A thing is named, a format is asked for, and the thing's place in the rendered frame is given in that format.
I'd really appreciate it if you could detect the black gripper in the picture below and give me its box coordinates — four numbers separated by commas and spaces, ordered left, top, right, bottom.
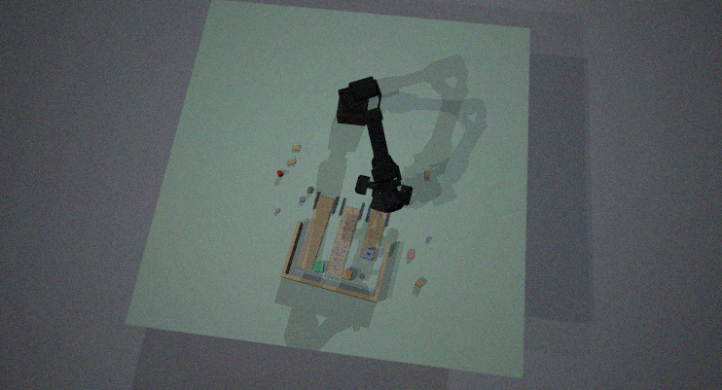
355, 175, 413, 205

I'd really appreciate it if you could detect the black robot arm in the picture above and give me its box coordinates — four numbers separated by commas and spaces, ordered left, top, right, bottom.
338, 77, 404, 213

